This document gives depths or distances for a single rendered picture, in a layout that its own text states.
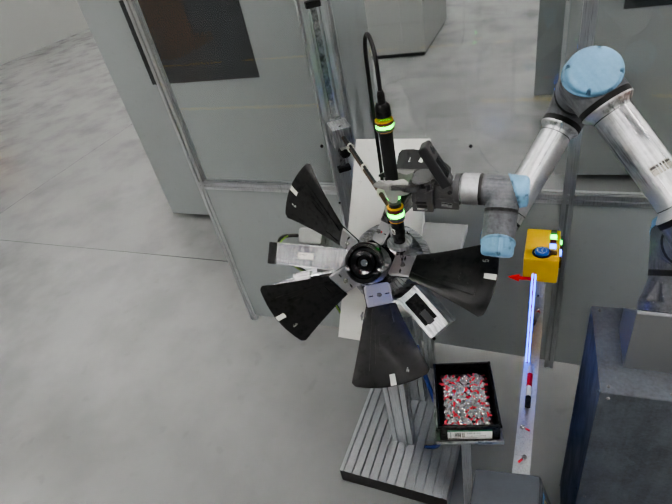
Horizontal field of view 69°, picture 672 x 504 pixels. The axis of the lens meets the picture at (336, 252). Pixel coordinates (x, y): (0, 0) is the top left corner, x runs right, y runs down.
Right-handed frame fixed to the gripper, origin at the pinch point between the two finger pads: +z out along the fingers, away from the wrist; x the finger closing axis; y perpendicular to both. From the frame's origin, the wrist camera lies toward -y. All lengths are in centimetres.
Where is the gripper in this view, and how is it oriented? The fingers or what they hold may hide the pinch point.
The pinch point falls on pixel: (380, 177)
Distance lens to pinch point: 126.4
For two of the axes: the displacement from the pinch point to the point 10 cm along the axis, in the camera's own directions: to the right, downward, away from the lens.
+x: 3.6, -6.1, 7.0
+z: -9.2, -0.9, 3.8
